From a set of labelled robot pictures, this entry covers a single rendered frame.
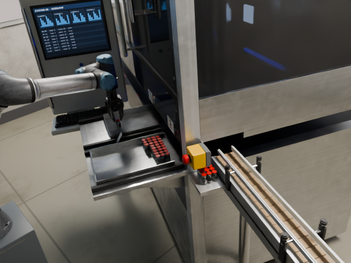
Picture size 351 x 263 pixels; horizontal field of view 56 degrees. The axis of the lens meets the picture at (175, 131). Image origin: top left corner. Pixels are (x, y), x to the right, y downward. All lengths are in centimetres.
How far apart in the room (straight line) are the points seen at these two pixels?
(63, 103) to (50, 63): 27
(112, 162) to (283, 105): 80
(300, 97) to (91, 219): 173
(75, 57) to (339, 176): 166
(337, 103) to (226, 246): 90
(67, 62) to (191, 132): 110
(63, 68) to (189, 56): 115
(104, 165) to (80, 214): 117
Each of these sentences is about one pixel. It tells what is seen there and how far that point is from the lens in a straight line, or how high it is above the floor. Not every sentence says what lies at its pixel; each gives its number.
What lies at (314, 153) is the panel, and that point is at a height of 79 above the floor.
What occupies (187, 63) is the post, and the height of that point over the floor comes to 136.
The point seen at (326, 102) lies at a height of 106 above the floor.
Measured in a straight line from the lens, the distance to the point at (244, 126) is 141.
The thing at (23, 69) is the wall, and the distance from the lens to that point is 432.
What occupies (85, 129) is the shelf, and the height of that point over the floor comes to 88.
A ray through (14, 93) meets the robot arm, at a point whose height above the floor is 131.
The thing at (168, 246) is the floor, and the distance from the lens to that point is 230.
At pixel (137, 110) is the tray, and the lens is 194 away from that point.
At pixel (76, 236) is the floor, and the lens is 252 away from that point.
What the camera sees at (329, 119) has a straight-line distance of 191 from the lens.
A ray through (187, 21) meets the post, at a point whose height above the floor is 150.
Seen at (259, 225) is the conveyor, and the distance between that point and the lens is 117.
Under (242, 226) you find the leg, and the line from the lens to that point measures 143.
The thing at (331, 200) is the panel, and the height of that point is 41.
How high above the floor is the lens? 175
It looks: 31 degrees down
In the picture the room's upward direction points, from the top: 5 degrees counter-clockwise
